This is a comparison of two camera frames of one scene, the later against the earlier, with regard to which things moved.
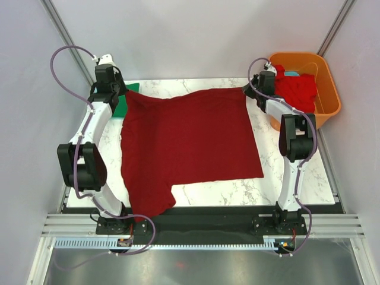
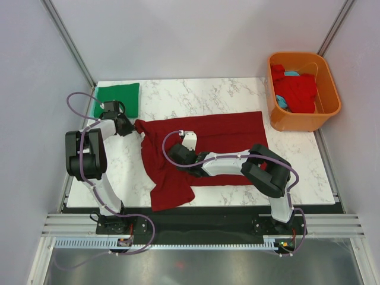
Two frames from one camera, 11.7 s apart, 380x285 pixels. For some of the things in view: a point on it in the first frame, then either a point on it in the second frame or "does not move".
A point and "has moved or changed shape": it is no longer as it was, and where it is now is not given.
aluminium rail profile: (319, 225) does not move
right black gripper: (247, 90) -> (180, 168)
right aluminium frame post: (339, 21) does not move
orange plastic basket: (328, 102) does not move
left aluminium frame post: (53, 13) does not move
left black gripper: (118, 77) -> (130, 126)
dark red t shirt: (193, 136) has moved or changed shape
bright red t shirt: (299, 91) does not move
